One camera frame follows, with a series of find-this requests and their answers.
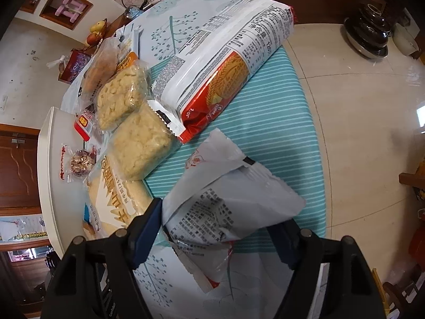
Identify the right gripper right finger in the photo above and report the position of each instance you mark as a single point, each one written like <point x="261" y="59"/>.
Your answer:
<point x="285" y="237"/>

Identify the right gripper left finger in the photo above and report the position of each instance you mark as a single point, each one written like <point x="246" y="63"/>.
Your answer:
<point x="143" y="231"/>

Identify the white snack pouch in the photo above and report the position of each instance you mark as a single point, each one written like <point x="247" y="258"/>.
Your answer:
<point x="222" y="197"/>

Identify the clear bag rice crisps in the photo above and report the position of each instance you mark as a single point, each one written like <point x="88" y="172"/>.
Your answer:
<point x="122" y="95"/>

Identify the yellow cake package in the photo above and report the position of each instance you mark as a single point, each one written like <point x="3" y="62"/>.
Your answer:
<point x="113" y="203"/>

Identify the red yellow snack packet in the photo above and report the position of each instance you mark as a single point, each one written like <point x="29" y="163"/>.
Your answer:
<point x="85" y="124"/>

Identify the wooden door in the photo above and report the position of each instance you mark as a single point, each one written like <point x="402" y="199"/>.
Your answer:
<point x="19" y="187"/>

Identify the large cracker package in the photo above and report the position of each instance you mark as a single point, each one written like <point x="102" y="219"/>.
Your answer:
<point x="201" y="80"/>

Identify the patterned tablecloth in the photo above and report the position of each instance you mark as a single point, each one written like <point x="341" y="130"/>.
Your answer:
<point x="271" y="122"/>

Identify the white wall shelf unit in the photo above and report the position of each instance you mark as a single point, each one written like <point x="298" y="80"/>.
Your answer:
<point x="96" y="10"/>

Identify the fruit bowl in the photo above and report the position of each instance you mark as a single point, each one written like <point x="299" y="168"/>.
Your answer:
<point x="96" y="33"/>

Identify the blue glass jar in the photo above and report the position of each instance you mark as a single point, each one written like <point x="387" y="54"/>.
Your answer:
<point x="132" y="11"/>

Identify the white bucket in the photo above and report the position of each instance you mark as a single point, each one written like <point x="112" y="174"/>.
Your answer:
<point x="404" y="41"/>

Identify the red gift box with bag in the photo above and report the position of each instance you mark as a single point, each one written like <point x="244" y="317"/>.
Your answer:
<point x="70" y="66"/>

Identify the pink dumbbells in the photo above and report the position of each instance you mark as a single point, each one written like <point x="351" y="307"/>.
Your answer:
<point x="71" y="9"/>

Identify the small nut snack packet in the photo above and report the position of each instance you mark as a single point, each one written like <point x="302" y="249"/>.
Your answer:
<point x="76" y="164"/>

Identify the white plastic storage bin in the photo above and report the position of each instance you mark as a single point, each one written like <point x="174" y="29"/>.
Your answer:
<point x="62" y="202"/>

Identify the black stacked pots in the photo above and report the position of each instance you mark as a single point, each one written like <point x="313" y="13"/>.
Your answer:
<point x="368" y="32"/>

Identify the bag of round pastries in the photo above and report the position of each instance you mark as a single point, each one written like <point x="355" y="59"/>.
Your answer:
<point x="102" y="67"/>

